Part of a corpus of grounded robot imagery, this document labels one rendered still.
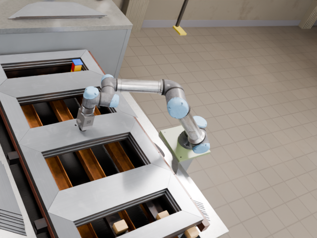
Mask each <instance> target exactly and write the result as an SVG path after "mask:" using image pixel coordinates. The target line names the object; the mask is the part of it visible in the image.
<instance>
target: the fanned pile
mask: <svg viewBox="0 0 317 238"><path fill-rule="evenodd" d="M176 175H177V177H178V178H179V180H180V181H181V183H182V184H183V186H184V187H185V189H186V190H187V191H188V193H189V194H190V196H191V197H192V199H193V200H194V201H195V203H196V204H197V206H198V207H199V209H200V210H201V211H202V213H203V214H204V216H205V217H206V219H207V220H209V221H210V219H209V217H208V216H209V215H208V214H207V213H206V211H205V210H206V209H205V208H204V205H203V202H202V201H201V200H200V198H199V197H198V195H197V194H196V193H195V191H194V190H193V188H192V187H191V185H190V184H189V182H188V181H187V180H186V178H185V177H184V175H183V174H182V172H181V171H180V170H179V168H178V169H177V173H176Z"/></svg>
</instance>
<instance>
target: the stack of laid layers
mask: <svg viewBox="0 0 317 238"><path fill-rule="evenodd" d="M76 59H80V60H81V62H82V63H83V65H82V67H81V69H82V70H83V71H85V70H89V69H88V68H87V66H86V65H85V63H84V62H83V60H82V59H81V57H79V58H68V59H51V60H40V61H28V62H17V63H5V64H1V66H2V68H3V71H8V70H18V69H28V68H43V67H53V66H63V65H72V60H76ZM84 91H85V88H83V89H76V90H69V91H62V92H55V93H45V94H39V95H31V96H24V97H17V98H16V99H17V101H18V103H19V105H21V104H27V103H34V102H42V101H49V100H55V99H62V98H69V97H75V96H82V95H83V94H84ZM0 107H1V110H2V112H3V114H4V117H5V119H6V122H7V124H8V126H9V129H10V131H11V134H12V136H13V138H14V140H15V143H16V145H17V148H18V150H19V152H20V155H21V157H22V160H23V162H24V164H25V167H26V169H27V172H28V174H29V176H30V179H31V181H32V184H33V186H34V189H35V191H36V193H37V195H38V198H39V200H40V202H41V205H42V207H43V210H44V212H45V215H46V217H47V219H48V222H49V224H50V227H51V229H52V231H53V234H54V236H55V238H58V235H57V233H56V230H55V228H54V226H53V223H52V221H51V219H50V216H49V214H48V211H47V209H46V207H45V204H44V202H43V200H42V197H41V195H40V192H39V190H38V188H37V185H36V183H35V181H34V179H33V176H32V174H31V172H30V169H29V167H28V165H27V162H26V160H25V157H24V155H23V153H22V150H21V148H20V146H19V144H18V141H17V138H16V136H15V134H14V131H13V129H12V127H11V124H10V122H9V119H8V117H7V115H6V113H5V110H4V108H3V106H2V103H1V101H0ZM107 109H108V110H109V112H110V113H115V112H119V113H121V114H124V115H126V116H129V117H131V118H134V117H133V116H131V115H129V114H126V113H124V112H121V111H120V110H119V108H118V107H116V108H114V107H107ZM126 139H127V140H128V141H129V143H130V144H131V146H132V147H133V149H134V150H135V152H136V153H137V155H138V156H139V158H140V160H141V161H142V163H143V164H144V165H148V164H151V163H150V161H149V160H148V158H147V157H146V155H145V154H144V152H143V151H142V149H141V148H140V146H139V145H138V143H137V142H136V140H135V139H134V137H133V136H132V134H131V133H130V132H127V133H122V134H118V135H112V136H106V137H100V138H95V139H91V140H86V141H82V142H79V143H75V144H71V145H67V146H63V147H60V148H56V149H52V150H48V151H44V152H41V153H42V155H43V157H44V159H47V158H51V157H55V156H59V155H63V154H67V153H72V152H76V151H80V150H84V149H88V148H92V147H96V146H100V145H105V144H110V143H113V142H117V141H122V140H126ZM161 196H164V197H165V198H166V200H167V201H168V203H169V204H170V206H171V207H172V209H173V210H174V212H175V213H177V212H179V211H182V209H181V208H180V206H179V205H178V203H177V202H176V200H175V199H174V197H173V196H172V194H171V193H170V191H169V190H168V188H165V189H162V190H160V191H157V192H154V193H151V194H148V195H145V196H142V197H140V198H137V199H134V200H132V201H129V202H126V203H123V204H120V205H117V206H115V207H112V208H109V209H106V210H104V211H101V212H98V213H95V214H92V215H90V216H87V217H84V218H81V219H78V220H76V221H73V222H74V224H75V227H76V228H78V227H80V226H83V225H85V224H88V223H91V222H93V221H96V220H99V219H102V218H104V217H107V216H110V215H113V214H115V213H118V212H121V211H123V210H126V209H129V208H131V207H134V206H137V205H139V204H142V203H145V202H147V201H150V200H153V199H155V198H158V197H161ZM203 220H204V219H203ZM203 220H201V221H198V222H196V223H194V224H192V225H189V226H187V227H185V228H183V229H180V230H178V231H176V232H174V233H172V234H169V235H167V236H165V237H163V238H170V237H172V236H175V235H177V234H179V233H181V232H183V231H185V230H188V229H190V228H192V227H194V226H196V225H199V224H201V222H202V221H203ZM78 233H79V232H78Z"/></svg>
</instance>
